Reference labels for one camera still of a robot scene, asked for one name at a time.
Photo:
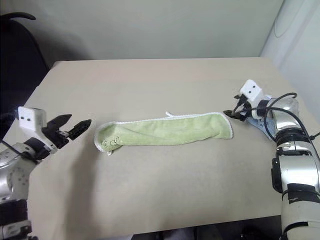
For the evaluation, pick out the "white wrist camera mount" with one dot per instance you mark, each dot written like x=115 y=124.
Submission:
x=252 y=90
x=30 y=119

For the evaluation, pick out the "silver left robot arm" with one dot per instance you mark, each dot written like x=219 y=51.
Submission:
x=15 y=180

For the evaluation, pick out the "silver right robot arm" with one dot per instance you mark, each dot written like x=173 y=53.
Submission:
x=295 y=175

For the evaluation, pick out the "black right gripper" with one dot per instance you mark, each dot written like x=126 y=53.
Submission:
x=243 y=106

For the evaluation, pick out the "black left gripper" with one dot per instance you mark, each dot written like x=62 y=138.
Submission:
x=57 y=137

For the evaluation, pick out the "white panel with round mark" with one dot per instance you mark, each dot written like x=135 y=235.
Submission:
x=295 y=30

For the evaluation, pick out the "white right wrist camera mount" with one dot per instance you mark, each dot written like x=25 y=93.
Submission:
x=252 y=90

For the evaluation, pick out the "black office chair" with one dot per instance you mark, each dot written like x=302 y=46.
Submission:
x=17 y=65

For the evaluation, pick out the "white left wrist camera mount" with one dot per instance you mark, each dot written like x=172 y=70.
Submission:
x=30 y=119

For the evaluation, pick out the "green towel with white trim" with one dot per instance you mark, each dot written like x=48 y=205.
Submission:
x=162 y=131

